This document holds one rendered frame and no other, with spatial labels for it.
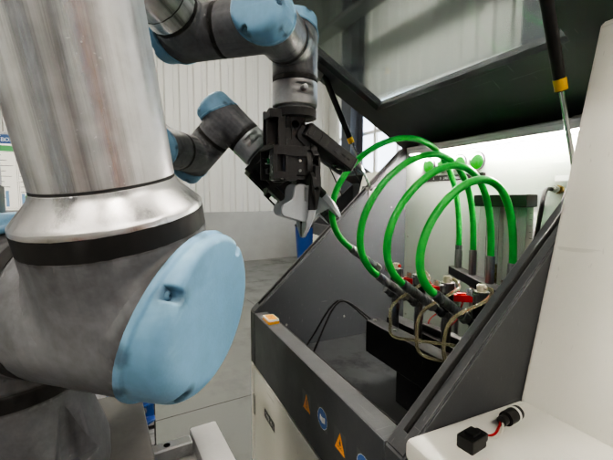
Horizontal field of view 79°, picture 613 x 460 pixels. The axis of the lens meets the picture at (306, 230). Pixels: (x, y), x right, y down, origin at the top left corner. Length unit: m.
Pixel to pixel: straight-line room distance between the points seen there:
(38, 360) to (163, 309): 0.10
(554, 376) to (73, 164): 0.63
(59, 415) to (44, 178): 0.21
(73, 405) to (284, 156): 0.41
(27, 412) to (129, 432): 0.13
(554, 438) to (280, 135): 0.56
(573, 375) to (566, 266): 0.15
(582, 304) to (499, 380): 0.16
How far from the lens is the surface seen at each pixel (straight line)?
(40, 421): 0.38
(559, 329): 0.66
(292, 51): 0.59
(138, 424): 0.49
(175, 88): 7.51
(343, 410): 0.68
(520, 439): 0.60
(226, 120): 0.79
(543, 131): 0.97
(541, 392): 0.68
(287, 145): 0.59
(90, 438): 0.41
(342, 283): 1.20
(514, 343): 0.65
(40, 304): 0.26
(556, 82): 0.74
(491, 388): 0.63
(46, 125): 0.24
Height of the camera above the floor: 1.28
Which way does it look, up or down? 5 degrees down
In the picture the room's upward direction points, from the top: straight up
